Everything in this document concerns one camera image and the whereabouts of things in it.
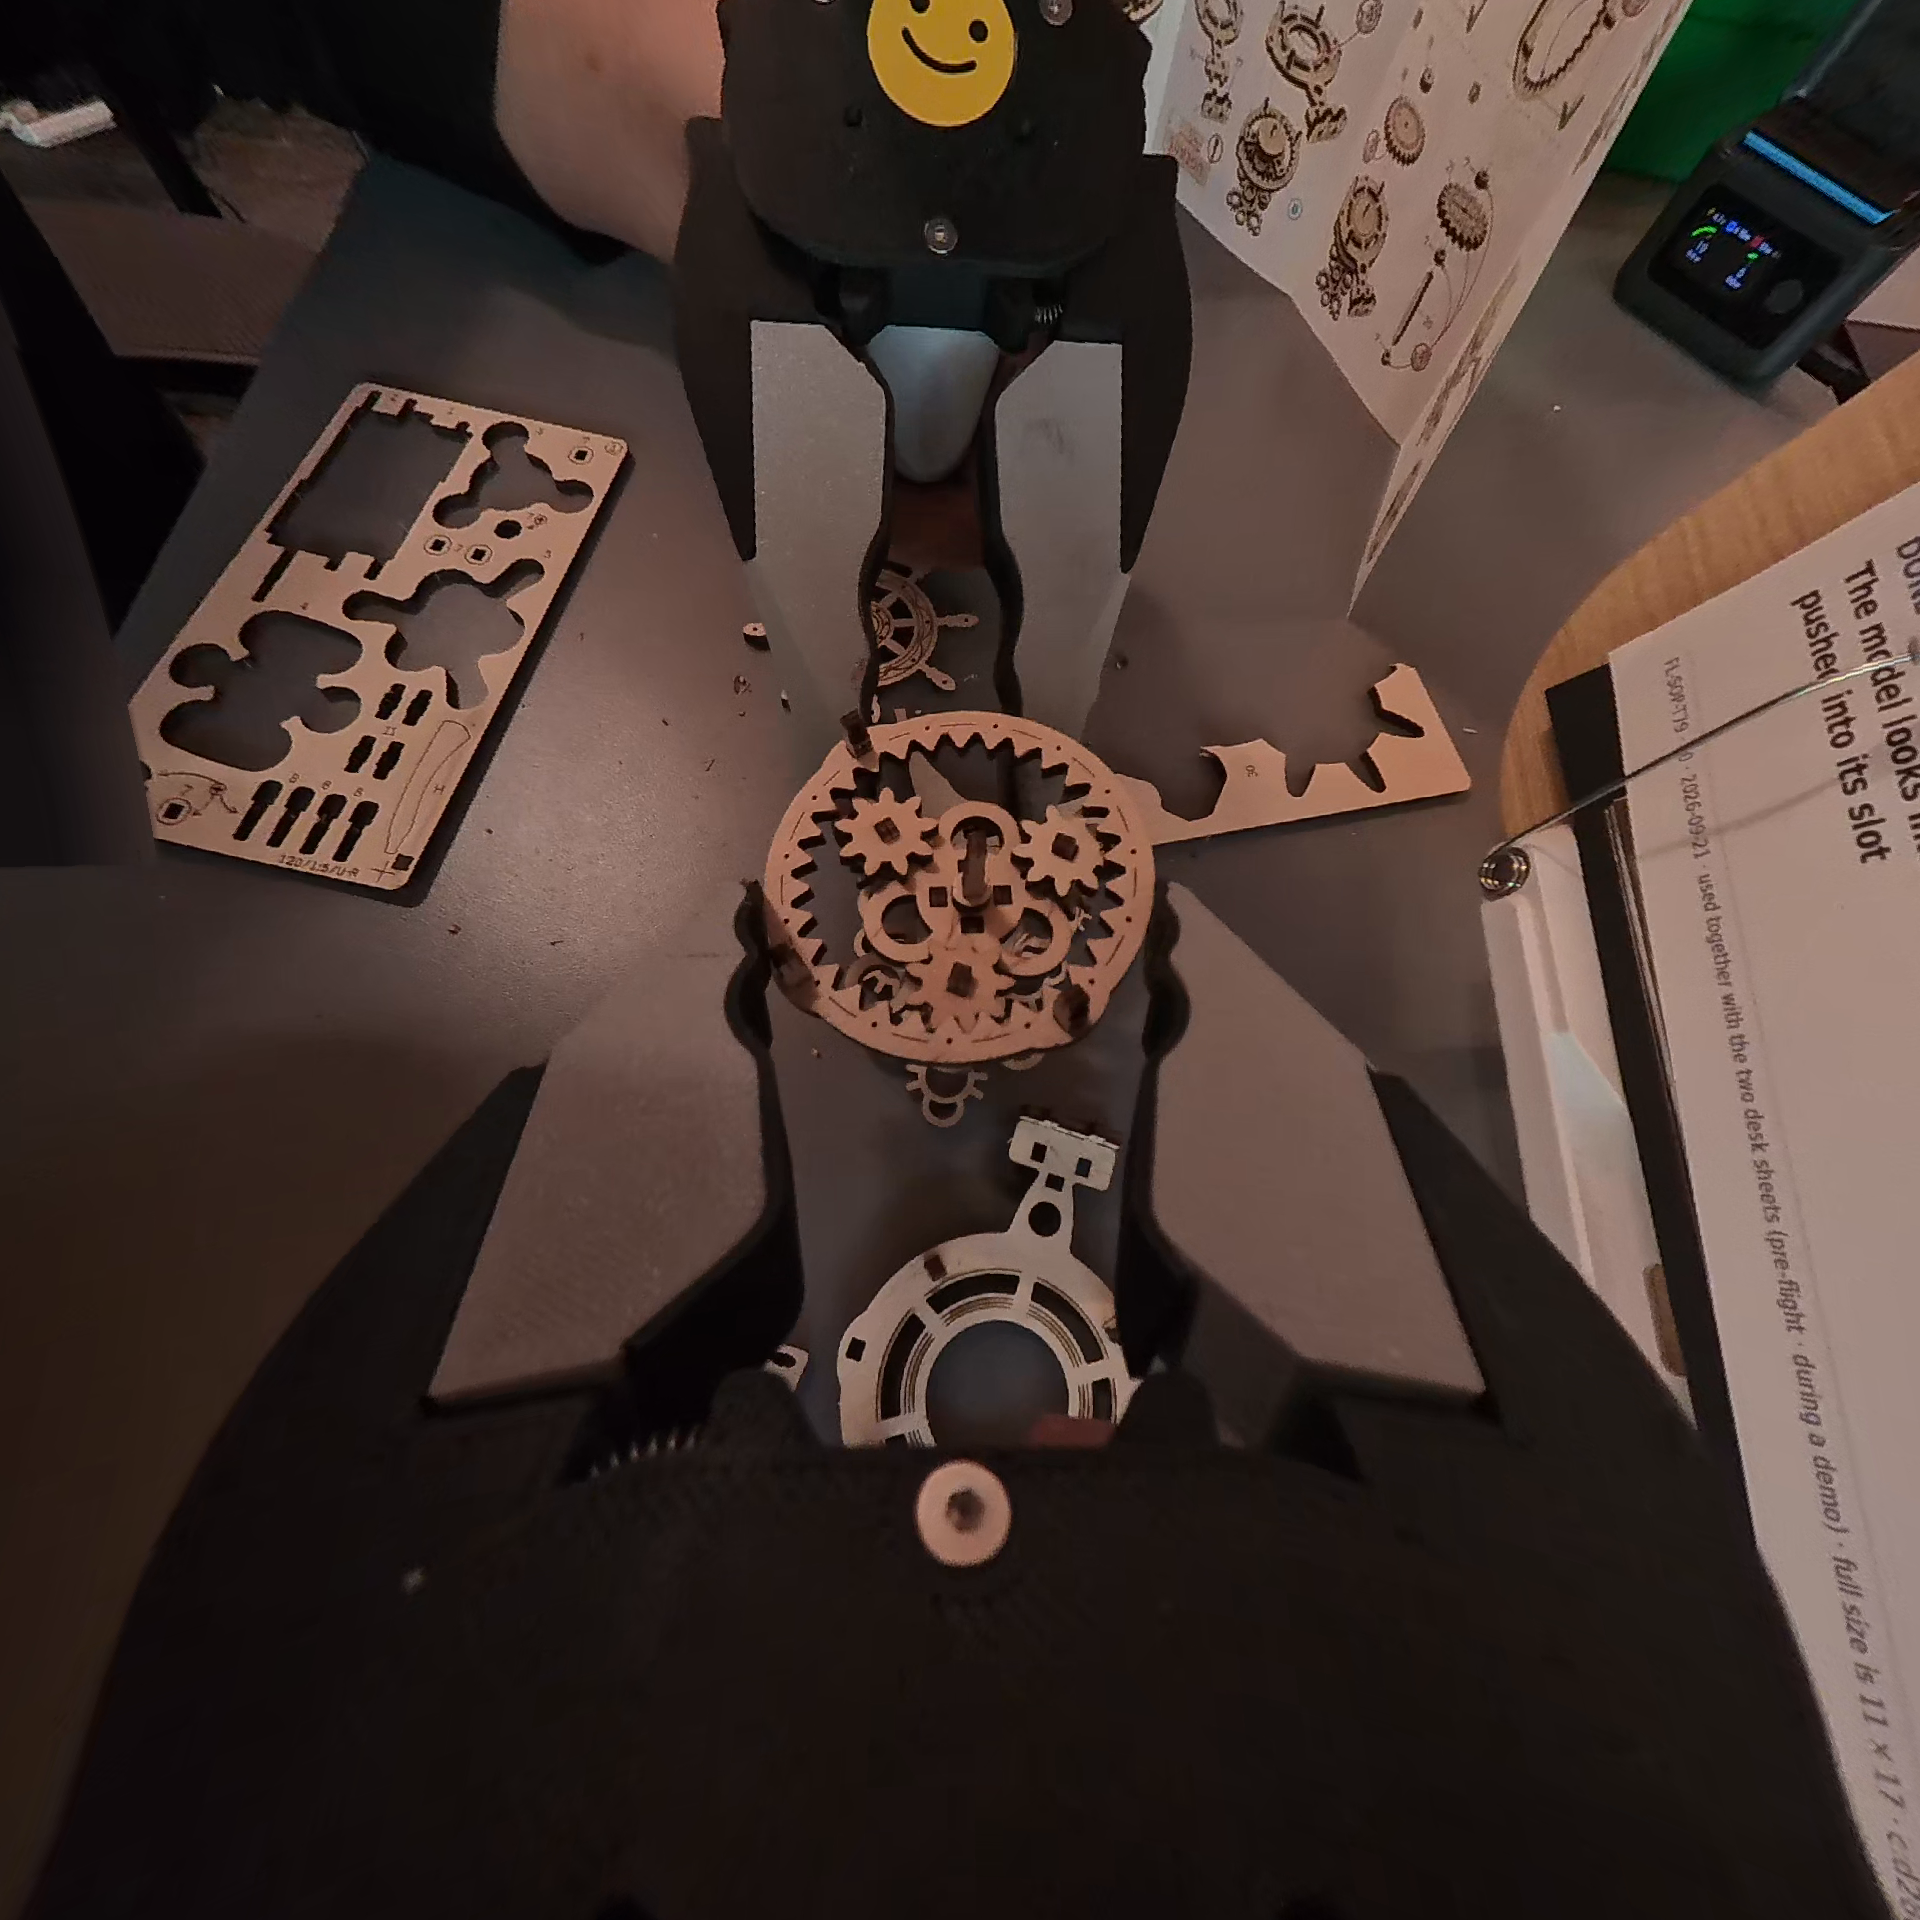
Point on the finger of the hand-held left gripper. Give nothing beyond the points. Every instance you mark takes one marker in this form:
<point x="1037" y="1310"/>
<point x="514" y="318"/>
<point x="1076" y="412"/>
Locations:
<point x="1072" y="494"/>
<point x="803" y="494"/>

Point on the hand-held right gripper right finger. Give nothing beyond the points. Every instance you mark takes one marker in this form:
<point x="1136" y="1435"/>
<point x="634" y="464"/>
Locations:
<point x="1275" y="1201"/>

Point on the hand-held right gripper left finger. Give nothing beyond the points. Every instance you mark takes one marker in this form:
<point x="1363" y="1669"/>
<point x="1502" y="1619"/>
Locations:
<point x="629" y="1201"/>

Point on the round wooden frame part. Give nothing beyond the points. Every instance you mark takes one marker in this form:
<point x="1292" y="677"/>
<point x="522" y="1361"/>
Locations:
<point x="1049" y="1206"/>

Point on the wooden gear model assembly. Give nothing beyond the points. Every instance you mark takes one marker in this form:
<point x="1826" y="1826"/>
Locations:
<point x="818" y="900"/>

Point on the paper instruction leaflet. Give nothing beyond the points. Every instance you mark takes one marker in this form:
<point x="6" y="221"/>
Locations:
<point x="1499" y="225"/>

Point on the wooden ship wheel part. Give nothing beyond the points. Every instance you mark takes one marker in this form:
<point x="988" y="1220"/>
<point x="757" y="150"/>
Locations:
<point x="907" y="629"/>

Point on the jagged wooden sheet strip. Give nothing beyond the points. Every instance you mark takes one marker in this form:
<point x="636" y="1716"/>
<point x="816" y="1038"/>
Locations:
<point x="1275" y="796"/>

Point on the punched-out wooden part sheet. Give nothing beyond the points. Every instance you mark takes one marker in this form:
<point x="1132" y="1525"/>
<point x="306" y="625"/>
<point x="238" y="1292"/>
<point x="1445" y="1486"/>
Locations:
<point x="412" y="780"/>

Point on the printed task sheet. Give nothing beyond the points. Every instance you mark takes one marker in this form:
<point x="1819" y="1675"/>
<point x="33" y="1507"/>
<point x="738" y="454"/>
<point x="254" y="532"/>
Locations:
<point x="1798" y="1201"/>

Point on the black device with display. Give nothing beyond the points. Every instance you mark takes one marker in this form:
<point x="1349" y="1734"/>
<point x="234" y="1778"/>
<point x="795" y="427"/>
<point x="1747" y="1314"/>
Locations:
<point x="1723" y="270"/>

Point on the green plastic bin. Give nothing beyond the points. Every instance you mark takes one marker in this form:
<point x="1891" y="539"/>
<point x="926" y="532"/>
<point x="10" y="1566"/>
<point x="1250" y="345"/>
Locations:
<point x="1694" y="76"/>

